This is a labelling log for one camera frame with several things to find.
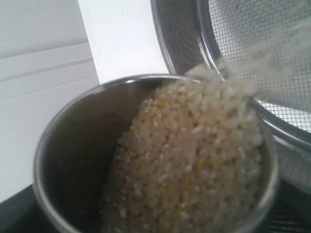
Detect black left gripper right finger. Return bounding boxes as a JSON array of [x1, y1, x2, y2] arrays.
[[267, 180, 311, 233]]

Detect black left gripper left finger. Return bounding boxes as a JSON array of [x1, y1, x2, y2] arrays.
[[0, 185, 52, 233]]

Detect yellow and white grain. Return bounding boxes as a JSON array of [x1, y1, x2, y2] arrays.
[[98, 7, 311, 233]]

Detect round steel mesh sieve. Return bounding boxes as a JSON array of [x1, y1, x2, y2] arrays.
[[151, 0, 311, 172]]

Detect stainless steel cup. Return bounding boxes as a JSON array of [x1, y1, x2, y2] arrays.
[[33, 73, 279, 233]]

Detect white cabinet doors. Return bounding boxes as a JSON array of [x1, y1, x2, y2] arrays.
[[0, 0, 100, 107]]

